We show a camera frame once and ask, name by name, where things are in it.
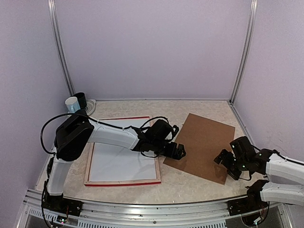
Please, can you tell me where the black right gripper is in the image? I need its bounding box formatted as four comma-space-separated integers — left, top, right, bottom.
214, 149, 248, 180

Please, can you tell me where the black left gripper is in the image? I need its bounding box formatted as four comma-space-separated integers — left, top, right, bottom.
152, 140, 187, 161

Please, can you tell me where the brown cardboard backing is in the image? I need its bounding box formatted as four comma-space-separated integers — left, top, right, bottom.
163, 114, 235, 185

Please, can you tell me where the red and black photo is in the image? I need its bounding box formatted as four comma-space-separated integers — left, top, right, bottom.
89, 117, 159, 182

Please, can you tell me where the red wooden picture frame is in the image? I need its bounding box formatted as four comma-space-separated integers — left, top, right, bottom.
84, 115, 162, 187

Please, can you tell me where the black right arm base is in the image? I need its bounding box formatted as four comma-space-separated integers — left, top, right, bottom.
227, 180, 268, 216

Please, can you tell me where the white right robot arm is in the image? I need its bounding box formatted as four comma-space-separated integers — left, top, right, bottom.
214, 136, 304, 211

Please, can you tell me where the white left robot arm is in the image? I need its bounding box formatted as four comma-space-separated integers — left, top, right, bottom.
42, 110, 186, 211

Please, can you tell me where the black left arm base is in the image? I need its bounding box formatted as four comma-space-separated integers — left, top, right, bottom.
42, 198, 83, 217

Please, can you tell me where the white round plate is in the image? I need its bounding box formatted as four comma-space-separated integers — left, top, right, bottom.
85, 99, 96, 115

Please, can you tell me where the dark green mug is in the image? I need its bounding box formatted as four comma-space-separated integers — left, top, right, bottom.
74, 92, 87, 109

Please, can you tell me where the light blue mug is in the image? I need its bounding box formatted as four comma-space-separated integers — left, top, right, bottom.
65, 96, 80, 113

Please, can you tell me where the aluminium front rail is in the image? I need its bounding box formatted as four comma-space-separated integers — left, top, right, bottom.
15, 189, 294, 228

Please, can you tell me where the right aluminium corner post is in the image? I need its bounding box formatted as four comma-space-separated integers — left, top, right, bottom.
229, 0, 258, 106

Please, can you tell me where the aluminium corner post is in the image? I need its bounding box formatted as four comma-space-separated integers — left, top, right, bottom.
229, 0, 258, 106
47, 0, 75, 96

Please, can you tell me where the left aluminium corner post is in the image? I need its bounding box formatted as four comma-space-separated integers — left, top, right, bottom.
47, 0, 75, 96

